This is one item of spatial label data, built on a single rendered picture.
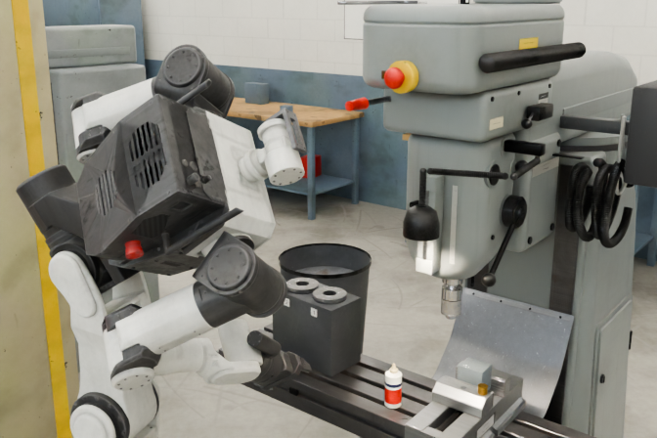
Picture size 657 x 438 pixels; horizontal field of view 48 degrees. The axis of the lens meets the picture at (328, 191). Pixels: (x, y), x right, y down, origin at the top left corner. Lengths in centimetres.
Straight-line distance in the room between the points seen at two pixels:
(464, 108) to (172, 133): 56
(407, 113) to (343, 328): 67
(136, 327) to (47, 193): 39
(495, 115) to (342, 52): 562
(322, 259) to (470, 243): 247
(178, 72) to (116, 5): 728
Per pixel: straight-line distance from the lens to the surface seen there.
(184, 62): 146
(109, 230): 136
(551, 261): 201
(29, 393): 315
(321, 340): 195
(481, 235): 157
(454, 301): 170
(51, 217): 160
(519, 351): 206
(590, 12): 594
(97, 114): 158
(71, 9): 903
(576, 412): 216
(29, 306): 302
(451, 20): 136
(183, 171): 126
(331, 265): 399
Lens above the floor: 190
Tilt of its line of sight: 15 degrees down
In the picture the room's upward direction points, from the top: straight up
